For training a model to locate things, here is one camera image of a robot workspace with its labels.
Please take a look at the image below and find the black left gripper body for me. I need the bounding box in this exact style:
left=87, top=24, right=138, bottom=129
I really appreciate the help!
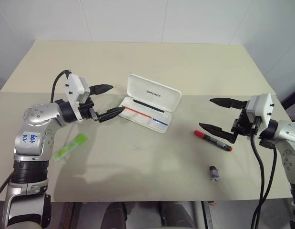
left=78, top=95, right=100, bottom=122

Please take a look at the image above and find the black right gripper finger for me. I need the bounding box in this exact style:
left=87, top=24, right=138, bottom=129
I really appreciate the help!
left=199, top=123, right=238, bottom=144
left=209, top=97, right=248, bottom=110

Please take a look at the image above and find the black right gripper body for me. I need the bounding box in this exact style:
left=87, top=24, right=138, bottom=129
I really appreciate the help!
left=230, top=104, right=260, bottom=138

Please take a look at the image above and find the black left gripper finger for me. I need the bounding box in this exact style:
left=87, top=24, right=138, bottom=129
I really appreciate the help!
left=89, top=83, right=114, bottom=96
left=96, top=106, right=125, bottom=123

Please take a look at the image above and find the black marker with red cap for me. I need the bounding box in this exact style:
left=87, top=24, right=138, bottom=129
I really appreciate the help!
left=194, top=130, right=233, bottom=153

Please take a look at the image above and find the green highlighter pen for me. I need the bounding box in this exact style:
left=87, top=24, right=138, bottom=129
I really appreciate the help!
left=52, top=134, right=88, bottom=163

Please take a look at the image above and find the dark round object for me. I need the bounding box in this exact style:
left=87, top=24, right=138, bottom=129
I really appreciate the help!
left=209, top=165, right=221, bottom=183

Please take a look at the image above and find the white hard pencil case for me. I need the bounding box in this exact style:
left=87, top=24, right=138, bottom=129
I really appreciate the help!
left=118, top=73, right=182, bottom=134

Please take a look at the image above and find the dark rounded shape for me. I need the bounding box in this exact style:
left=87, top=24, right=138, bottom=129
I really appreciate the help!
left=161, top=202, right=193, bottom=229
left=103, top=202, right=129, bottom=229

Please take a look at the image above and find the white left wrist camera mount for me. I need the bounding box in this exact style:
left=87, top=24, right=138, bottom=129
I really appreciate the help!
left=65, top=73, right=91, bottom=124

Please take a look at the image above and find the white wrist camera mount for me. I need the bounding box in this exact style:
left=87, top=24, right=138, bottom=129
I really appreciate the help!
left=65, top=73, right=91, bottom=124
left=246, top=92, right=273, bottom=131

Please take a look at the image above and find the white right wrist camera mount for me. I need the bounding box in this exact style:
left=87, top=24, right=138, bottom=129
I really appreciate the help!
left=246, top=92, right=273, bottom=131

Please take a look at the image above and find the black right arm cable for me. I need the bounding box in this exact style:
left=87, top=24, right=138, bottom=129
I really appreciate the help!
left=249, top=124, right=268, bottom=229

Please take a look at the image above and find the dark metal frame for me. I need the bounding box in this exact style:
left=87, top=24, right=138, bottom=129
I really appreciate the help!
left=281, top=85, right=295, bottom=123

